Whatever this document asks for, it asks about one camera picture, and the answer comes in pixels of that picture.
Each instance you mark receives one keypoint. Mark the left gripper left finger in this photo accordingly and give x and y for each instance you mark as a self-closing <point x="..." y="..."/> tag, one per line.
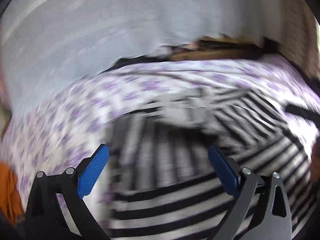
<point x="44" y="218"/>

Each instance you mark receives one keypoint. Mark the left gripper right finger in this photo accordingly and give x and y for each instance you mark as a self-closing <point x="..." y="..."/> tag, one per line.
<point x="272" y="216"/>

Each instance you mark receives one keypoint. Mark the black white striped knit sweater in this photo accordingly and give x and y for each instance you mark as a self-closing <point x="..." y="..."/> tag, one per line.
<point x="163" y="185"/>

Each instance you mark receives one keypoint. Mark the person's right hand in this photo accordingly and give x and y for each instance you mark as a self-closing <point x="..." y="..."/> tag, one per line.
<point x="315" y="162"/>

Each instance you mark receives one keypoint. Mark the orange cloth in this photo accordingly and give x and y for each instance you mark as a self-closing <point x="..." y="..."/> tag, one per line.
<point x="11" y="204"/>

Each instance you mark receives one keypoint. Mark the brown checked curtain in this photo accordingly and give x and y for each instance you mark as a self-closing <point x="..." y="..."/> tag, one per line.
<point x="300" y="37"/>

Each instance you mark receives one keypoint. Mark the purple floral bed sheet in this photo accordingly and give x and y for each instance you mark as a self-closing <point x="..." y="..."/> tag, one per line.
<point x="72" y="124"/>

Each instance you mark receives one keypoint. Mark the white lace bed cover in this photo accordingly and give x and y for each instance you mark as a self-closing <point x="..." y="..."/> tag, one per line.
<point x="48" y="44"/>

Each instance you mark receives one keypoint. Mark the brown wooden bed frame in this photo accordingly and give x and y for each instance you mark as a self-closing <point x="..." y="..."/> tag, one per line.
<point x="207" y="48"/>

